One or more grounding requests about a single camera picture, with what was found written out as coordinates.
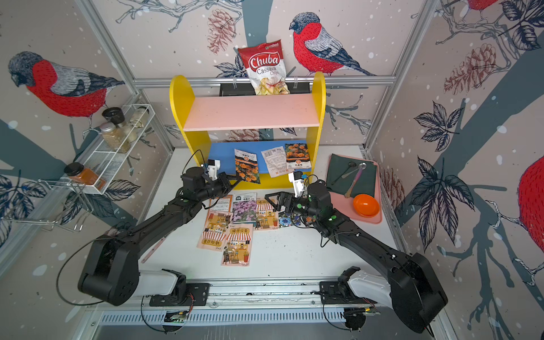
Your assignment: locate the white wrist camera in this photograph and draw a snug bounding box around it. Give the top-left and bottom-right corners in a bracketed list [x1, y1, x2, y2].
[206, 159, 220, 181]
[288, 171, 307, 198]

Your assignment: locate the striped shop seed bag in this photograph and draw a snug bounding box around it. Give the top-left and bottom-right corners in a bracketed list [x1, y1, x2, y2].
[256, 198, 279, 231]

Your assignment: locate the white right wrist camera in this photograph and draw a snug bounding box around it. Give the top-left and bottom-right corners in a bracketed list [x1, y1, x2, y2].
[288, 171, 307, 198]

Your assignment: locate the pink shop seed bag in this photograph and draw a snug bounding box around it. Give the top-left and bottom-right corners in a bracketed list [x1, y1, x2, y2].
[197, 211, 233, 252]
[221, 223, 254, 267]

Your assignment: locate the dark metal spoon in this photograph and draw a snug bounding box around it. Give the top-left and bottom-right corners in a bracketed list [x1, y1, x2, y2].
[330, 161, 358, 186]

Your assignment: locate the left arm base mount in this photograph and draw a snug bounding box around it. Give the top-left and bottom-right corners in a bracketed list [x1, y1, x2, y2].
[150, 269, 211, 307]

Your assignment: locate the orange marigold bag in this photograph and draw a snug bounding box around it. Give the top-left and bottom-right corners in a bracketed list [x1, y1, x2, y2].
[284, 143, 311, 170]

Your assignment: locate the metal wire hook rack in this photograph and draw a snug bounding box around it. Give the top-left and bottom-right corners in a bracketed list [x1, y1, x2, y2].
[1, 178, 94, 232]

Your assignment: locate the red Chuba chips bag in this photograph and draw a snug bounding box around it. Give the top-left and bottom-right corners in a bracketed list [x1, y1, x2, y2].
[238, 41, 290, 96]

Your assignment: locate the blue flower seed bag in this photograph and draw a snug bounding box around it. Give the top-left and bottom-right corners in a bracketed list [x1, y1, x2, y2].
[279, 212, 303, 228]

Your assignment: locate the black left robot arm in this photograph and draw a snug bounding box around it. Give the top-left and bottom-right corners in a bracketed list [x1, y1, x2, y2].
[77, 167, 242, 306]

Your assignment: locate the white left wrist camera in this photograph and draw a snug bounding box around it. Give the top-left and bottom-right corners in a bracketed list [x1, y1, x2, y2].
[206, 159, 220, 181]

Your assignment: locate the silver fork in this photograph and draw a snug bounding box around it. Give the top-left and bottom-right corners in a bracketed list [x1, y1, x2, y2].
[140, 237, 166, 264]

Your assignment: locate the purple flower seed bag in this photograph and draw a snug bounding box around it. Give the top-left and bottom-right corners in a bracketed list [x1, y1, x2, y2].
[232, 193, 257, 223]

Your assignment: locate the black lid spice jar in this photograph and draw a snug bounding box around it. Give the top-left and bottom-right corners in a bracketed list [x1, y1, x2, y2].
[102, 107, 126, 127]

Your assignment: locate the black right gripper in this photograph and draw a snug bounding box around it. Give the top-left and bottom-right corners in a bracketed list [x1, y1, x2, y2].
[265, 193, 321, 222]

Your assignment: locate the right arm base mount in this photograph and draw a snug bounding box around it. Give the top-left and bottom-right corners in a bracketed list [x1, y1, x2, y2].
[317, 266, 374, 306]

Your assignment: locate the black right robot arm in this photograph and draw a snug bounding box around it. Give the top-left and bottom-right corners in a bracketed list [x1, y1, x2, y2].
[265, 181, 449, 334]

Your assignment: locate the black wall holder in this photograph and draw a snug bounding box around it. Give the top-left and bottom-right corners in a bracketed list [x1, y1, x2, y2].
[219, 82, 311, 96]

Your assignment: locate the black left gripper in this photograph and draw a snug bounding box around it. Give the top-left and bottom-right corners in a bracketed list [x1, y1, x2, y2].
[196, 173, 242, 203]

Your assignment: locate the orange bowl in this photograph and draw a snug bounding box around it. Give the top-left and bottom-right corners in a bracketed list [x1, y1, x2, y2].
[353, 194, 381, 218]

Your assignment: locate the yellow shelf unit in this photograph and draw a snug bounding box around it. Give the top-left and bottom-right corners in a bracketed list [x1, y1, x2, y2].
[169, 72, 326, 175]

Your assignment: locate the pale spice jar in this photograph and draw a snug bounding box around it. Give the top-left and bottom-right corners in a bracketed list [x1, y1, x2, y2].
[129, 106, 149, 129]

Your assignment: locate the pink tray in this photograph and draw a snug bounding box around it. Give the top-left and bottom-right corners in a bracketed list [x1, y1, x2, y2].
[326, 154, 382, 224]

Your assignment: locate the silver lid spice jar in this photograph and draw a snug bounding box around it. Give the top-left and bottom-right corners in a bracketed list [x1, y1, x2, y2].
[99, 122, 130, 154]

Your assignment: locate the white text seed bag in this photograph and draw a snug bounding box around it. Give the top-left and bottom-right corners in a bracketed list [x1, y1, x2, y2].
[262, 147, 294, 178]

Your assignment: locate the pink handled spoon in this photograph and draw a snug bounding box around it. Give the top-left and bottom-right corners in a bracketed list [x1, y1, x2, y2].
[344, 163, 367, 198]

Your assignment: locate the dark marigold seed bag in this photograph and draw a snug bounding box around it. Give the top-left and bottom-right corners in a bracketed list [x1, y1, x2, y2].
[235, 149, 261, 184]

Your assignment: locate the orange spice jar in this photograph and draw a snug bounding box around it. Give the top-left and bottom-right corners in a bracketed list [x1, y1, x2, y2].
[64, 162, 106, 189]

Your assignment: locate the white orange seed bag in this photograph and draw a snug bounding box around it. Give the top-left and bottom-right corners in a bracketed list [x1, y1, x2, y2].
[209, 195, 233, 213]

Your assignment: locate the dark green cloth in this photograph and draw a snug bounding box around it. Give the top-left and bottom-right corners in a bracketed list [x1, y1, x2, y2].
[325, 154, 378, 198]

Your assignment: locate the white wire spice rack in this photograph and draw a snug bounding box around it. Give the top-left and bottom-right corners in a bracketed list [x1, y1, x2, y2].
[78, 103, 155, 195]

